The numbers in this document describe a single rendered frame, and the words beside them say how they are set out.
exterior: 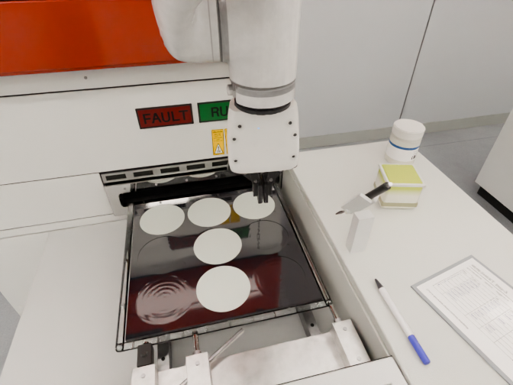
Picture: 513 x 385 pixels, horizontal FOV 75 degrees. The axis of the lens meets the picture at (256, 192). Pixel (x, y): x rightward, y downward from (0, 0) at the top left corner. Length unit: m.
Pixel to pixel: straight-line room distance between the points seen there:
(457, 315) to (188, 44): 0.53
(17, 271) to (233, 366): 0.72
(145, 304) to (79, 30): 0.48
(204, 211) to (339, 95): 2.01
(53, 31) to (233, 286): 0.53
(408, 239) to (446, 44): 2.42
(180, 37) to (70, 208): 0.65
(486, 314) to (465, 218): 0.23
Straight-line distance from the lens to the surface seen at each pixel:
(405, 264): 0.65
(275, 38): 0.39
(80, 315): 0.79
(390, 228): 0.71
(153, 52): 0.68
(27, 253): 1.08
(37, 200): 0.94
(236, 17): 0.39
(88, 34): 0.68
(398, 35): 2.74
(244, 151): 0.46
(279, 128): 0.45
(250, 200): 0.82
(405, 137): 0.85
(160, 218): 0.81
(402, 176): 0.74
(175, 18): 0.34
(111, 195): 0.88
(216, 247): 0.72
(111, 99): 0.77
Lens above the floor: 1.43
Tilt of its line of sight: 39 degrees down
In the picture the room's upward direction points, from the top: straight up
